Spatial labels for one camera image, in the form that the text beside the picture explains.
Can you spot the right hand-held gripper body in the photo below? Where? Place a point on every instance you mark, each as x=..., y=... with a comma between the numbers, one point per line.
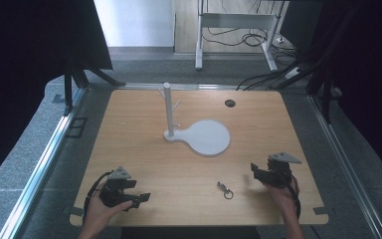
x=278, y=174

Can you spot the aluminium rail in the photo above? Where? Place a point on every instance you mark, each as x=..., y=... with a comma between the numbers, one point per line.
x=344, y=166
x=38, y=169

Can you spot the white peg stand round base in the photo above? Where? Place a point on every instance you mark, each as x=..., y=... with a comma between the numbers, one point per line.
x=209, y=137

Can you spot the white board panel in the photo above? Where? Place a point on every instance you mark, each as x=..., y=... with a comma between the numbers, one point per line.
x=134, y=21

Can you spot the black tripod stand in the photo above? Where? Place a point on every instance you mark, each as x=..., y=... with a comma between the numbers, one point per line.
x=79, y=78

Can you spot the person's left hand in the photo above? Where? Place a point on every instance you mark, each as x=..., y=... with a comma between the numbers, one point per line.
x=96, y=212

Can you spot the dark curtain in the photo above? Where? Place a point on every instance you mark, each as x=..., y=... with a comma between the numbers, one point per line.
x=371, y=83
x=30, y=66

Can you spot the person's right hand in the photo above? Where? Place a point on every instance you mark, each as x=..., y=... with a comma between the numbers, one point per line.
x=286, y=197

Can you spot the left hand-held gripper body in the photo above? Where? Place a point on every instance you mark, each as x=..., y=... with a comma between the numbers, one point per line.
x=112, y=194

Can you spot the black metal stand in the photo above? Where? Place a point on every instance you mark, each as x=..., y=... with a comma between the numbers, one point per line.
x=325, y=86

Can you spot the white metal desk frame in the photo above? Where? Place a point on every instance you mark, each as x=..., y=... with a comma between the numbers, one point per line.
x=235, y=20

